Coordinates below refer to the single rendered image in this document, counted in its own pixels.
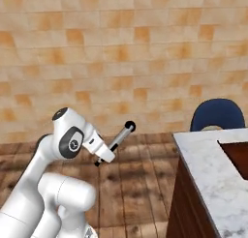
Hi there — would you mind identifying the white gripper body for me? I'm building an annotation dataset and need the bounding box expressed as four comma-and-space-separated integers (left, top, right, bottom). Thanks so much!
94, 140, 116, 164

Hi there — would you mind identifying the dark wood counter cabinet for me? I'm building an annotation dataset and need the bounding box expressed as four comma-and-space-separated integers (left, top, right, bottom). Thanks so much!
165, 138, 224, 238

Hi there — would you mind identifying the blue chair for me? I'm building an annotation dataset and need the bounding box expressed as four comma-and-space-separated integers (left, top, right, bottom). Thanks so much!
189, 98, 246, 133

